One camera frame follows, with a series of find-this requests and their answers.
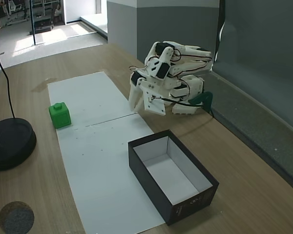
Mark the dark cardboard box white inside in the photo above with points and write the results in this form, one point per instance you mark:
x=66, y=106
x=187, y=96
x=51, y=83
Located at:
x=171, y=175

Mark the black floor equipment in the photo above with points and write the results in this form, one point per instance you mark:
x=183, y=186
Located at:
x=42, y=25

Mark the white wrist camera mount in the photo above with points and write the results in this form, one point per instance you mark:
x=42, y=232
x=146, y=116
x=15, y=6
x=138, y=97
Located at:
x=155, y=102

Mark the green cube with knob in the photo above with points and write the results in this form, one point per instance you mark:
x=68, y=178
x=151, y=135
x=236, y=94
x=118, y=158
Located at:
x=61, y=117

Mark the round grey table grommet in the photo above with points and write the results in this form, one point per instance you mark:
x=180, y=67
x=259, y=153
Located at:
x=17, y=219

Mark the black metal pole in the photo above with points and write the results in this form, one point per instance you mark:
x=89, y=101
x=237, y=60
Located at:
x=33, y=24

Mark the black round stand base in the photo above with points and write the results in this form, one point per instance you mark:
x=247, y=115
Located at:
x=12, y=143

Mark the white paper sheet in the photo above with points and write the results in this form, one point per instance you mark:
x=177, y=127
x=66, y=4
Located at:
x=88, y=97
x=100, y=170

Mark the green table clamp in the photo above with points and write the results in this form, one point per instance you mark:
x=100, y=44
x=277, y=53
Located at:
x=205, y=96

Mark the white office chair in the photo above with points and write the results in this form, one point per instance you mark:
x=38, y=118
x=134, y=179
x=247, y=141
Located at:
x=17, y=7

